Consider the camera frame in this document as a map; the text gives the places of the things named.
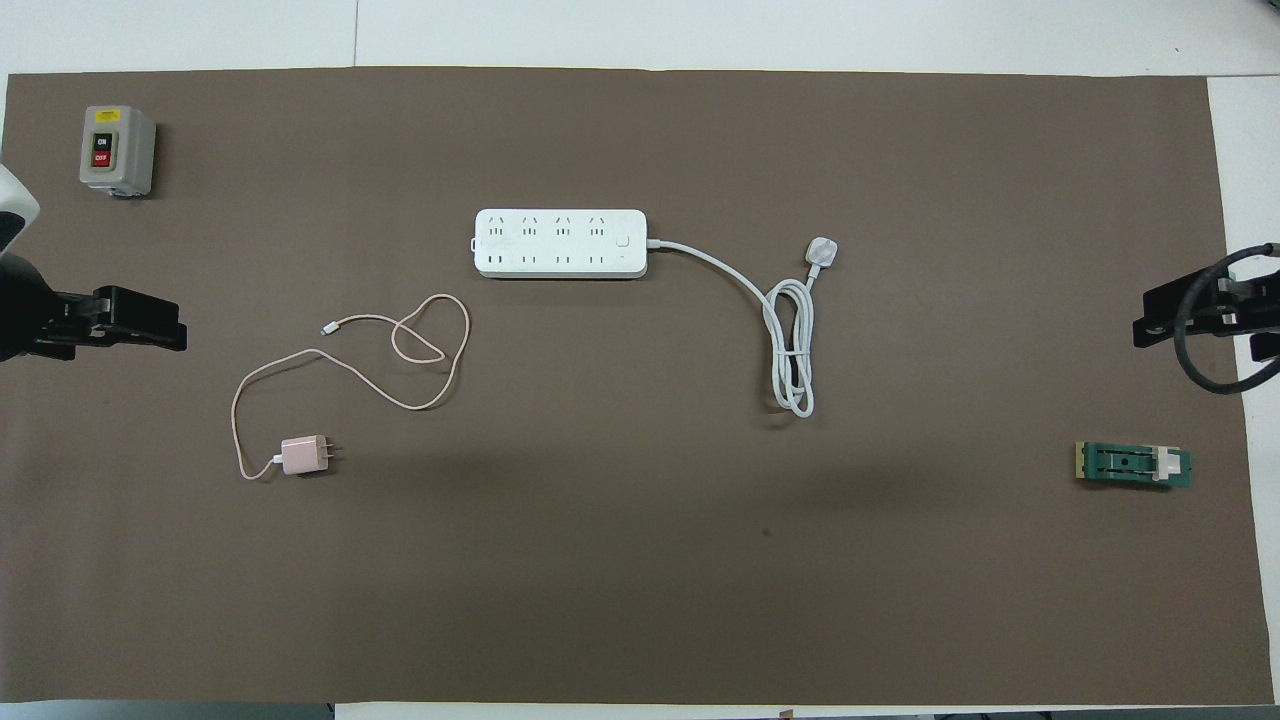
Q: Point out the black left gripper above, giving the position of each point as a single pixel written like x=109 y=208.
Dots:
x=35 y=315

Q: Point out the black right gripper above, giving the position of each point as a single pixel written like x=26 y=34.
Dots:
x=1255 y=315

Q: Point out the pink charger adapter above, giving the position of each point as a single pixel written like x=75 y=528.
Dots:
x=303 y=455

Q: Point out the green circuit board fixture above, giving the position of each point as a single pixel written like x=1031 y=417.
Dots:
x=1130 y=465

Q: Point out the brown paper mat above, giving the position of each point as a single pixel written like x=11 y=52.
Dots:
x=640 y=580

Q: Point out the grey on-off switch box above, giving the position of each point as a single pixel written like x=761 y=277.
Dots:
x=117 y=150

